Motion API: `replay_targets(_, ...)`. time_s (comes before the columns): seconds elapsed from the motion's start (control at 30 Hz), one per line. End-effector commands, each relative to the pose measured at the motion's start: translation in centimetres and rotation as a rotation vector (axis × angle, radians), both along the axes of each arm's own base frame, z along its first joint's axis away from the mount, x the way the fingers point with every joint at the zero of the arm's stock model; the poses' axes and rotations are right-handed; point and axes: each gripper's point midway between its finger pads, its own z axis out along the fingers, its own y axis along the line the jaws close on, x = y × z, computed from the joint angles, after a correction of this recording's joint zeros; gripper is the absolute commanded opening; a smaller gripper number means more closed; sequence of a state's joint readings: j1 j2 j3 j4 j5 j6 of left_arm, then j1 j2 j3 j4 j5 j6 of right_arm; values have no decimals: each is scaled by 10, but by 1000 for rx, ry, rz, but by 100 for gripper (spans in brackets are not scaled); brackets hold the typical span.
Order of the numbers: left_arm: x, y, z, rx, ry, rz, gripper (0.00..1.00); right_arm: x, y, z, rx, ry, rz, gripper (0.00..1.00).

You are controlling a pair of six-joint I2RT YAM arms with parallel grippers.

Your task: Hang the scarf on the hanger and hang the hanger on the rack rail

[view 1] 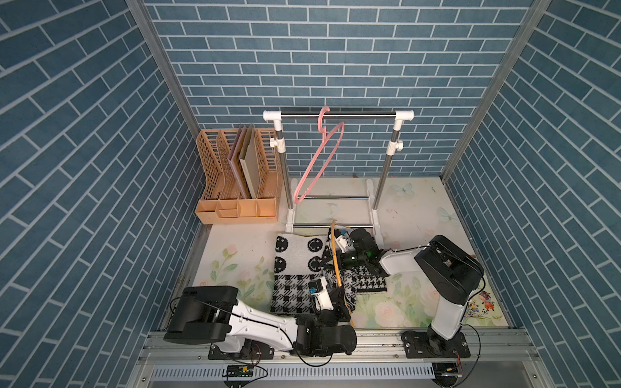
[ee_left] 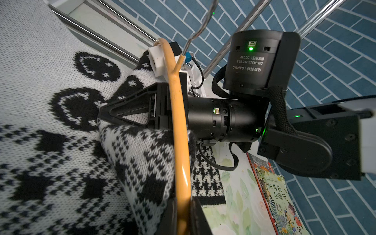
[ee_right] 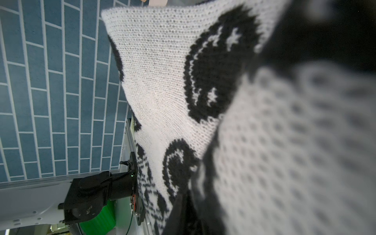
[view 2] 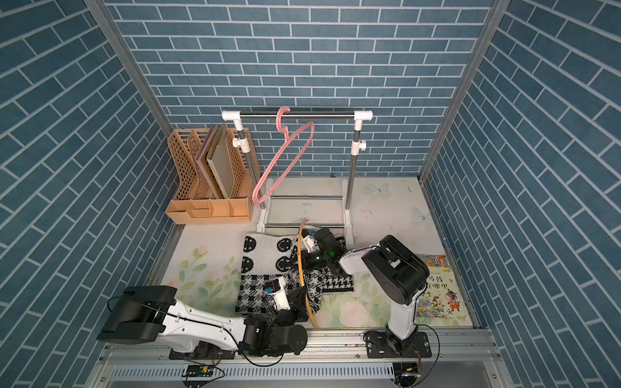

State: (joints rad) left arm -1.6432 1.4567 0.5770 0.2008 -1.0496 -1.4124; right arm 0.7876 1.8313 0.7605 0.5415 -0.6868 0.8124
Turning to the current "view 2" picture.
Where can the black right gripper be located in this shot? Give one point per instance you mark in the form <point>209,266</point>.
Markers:
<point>306,260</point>

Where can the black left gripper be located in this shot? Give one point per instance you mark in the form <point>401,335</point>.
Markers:
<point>296,304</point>

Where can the smiley face knit scarf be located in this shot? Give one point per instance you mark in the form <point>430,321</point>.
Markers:
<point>266,255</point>

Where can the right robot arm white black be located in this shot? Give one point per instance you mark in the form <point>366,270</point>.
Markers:
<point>402,276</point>

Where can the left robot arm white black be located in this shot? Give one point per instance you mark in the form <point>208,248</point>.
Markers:
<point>145,314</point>

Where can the houndstooth black white scarf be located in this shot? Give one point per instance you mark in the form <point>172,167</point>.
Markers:
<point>252,298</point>

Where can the floral table mat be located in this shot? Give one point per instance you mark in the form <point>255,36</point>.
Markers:
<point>205,267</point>

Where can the green circuit board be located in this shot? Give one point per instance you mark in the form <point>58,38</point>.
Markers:
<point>201,372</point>

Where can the colourful children's picture book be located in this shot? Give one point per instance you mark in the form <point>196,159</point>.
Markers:
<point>442,304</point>

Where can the peach plastic desk organizer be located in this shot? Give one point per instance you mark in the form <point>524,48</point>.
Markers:
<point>192,204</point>

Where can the beige book in organizer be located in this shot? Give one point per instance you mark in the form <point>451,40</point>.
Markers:
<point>220,162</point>

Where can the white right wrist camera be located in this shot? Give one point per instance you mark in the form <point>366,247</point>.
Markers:
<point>308,241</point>

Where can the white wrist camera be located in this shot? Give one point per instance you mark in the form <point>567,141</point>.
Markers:
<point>276,290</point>
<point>308,241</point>

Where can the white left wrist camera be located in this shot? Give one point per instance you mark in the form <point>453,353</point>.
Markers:
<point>276,290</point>

